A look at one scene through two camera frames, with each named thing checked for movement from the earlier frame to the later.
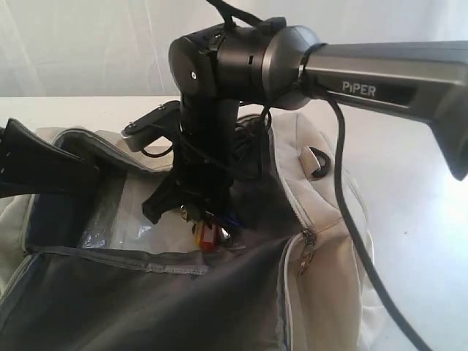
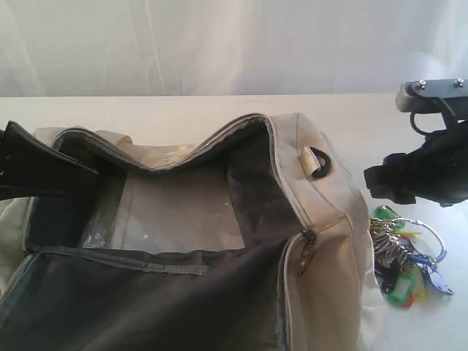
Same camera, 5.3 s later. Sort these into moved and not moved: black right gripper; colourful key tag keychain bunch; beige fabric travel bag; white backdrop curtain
Moved: black right gripper; colourful key tag keychain bunch
Not moved: white backdrop curtain; beige fabric travel bag
